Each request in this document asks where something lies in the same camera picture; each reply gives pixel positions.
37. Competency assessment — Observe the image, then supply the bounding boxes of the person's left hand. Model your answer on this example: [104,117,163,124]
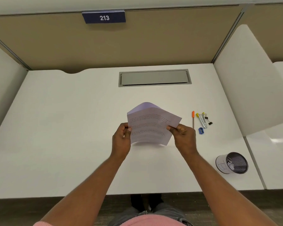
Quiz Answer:
[111,122,132,160]

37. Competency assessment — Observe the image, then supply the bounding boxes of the person's right hand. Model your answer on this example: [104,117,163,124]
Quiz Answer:
[166,124,199,158]

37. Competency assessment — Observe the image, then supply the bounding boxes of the silver stapler with yellow ends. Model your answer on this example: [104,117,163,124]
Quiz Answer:
[195,112,208,129]

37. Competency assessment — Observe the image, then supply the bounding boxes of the printed white paper sheet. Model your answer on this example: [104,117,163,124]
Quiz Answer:
[127,102,182,147]

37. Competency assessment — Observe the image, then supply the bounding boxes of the person's left forearm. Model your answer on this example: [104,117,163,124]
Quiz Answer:
[40,155,128,226]

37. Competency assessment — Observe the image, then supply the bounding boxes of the person's right forearm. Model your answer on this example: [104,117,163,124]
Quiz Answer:
[185,150,278,226]

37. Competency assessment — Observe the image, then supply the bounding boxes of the person's left black shoe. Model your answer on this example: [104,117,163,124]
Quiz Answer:
[130,194,146,212]

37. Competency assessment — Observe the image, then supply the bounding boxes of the person's black shoe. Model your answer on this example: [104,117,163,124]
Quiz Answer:
[148,193,164,211]
[130,194,146,212]

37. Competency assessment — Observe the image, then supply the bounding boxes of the person's right black shoe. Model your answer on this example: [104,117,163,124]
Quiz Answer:
[148,193,164,211]

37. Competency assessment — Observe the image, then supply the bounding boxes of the mesh cup with white label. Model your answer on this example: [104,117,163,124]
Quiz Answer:
[215,152,249,175]

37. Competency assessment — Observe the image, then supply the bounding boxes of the dark grey trousers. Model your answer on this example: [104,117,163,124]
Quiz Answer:
[107,204,194,226]

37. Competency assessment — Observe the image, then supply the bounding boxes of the white rounded divider panel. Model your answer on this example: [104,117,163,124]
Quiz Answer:
[213,24,283,137]

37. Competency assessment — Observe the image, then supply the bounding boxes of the pink knit sweater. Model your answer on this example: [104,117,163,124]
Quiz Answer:
[33,214,187,226]

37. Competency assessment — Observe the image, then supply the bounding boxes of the neighbouring white desk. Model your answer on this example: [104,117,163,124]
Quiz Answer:
[245,61,283,190]

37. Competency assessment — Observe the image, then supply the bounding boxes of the wide beige partition panel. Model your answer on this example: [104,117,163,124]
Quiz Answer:
[0,6,243,74]

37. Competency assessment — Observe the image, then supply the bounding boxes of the dark blue number sign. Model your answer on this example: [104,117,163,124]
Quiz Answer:
[82,10,127,24]

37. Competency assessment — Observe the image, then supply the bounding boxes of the narrow beige partition panel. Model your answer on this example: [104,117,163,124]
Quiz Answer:
[241,3,283,63]

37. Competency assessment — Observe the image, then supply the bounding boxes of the grey desk cable cover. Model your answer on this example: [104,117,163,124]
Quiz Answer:
[118,69,192,88]

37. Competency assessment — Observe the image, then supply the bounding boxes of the grey metal partition post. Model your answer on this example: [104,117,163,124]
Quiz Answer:
[211,3,255,64]

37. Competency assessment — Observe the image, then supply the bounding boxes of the slim grey metal post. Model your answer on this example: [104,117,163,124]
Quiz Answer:
[0,30,32,71]

